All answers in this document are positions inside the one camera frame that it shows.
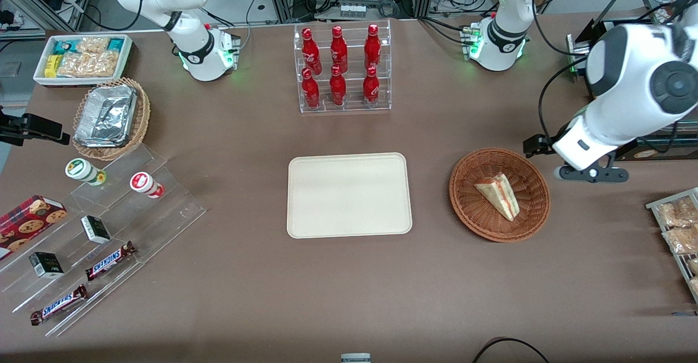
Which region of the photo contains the metal wire rack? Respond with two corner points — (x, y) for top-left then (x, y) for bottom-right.
(646, 187), (698, 305)

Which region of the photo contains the large clear cracker bag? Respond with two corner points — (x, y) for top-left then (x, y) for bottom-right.
(57, 51), (120, 78)

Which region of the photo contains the light wicker basket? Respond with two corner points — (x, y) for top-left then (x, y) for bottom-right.
(71, 77), (151, 162)

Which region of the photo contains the black camera on mount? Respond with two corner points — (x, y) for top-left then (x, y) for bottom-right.
(0, 106), (71, 147)

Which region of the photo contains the red cookie box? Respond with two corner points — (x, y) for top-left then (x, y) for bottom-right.
(0, 195), (69, 261)

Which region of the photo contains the black food warmer machine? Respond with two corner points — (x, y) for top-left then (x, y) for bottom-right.
(565, 0), (698, 161)

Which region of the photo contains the silver foil container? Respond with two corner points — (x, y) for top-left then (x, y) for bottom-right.
(74, 84), (137, 149)

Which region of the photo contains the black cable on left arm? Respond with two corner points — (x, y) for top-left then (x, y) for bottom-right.
(522, 0), (596, 159)

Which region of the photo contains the Snickers chocolate bar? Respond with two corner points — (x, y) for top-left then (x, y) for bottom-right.
(29, 284), (89, 326)
(85, 241), (137, 282)

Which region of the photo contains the triangle sandwich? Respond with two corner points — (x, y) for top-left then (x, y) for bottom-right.
(474, 173), (521, 222)

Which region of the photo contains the black floor cable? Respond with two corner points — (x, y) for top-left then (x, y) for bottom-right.
(471, 337), (552, 363)

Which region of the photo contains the white rectangular snack bin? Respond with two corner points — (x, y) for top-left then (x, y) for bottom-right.
(33, 34), (134, 88)

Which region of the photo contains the small black carton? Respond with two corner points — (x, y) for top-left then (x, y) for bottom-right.
(80, 215), (112, 245)
(28, 251), (65, 280)

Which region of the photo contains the clear acrylic bottle rack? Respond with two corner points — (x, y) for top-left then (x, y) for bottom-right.
(293, 19), (393, 114)

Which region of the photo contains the red cola bottle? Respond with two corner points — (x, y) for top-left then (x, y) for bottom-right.
(329, 65), (347, 107)
(300, 68), (321, 110)
(364, 23), (382, 70)
(330, 26), (349, 74)
(302, 28), (323, 76)
(362, 66), (381, 108)

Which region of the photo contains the clear acrylic stepped display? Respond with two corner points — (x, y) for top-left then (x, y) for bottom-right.
(0, 143), (207, 338)

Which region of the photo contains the beige plastic tray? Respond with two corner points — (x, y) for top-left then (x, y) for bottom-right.
(287, 153), (413, 239)

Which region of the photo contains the small clear cracker bag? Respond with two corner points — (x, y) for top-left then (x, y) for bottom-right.
(76, 37), (110, 55)

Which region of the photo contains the red lid drink cup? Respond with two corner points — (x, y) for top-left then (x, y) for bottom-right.
(129, 171), (165, 199)

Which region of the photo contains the green lid drink cup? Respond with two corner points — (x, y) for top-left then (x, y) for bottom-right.
(65, 158), (107, 186)

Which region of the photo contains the brown wicker basket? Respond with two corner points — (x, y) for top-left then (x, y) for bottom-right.
(449, 148), (551, 243)

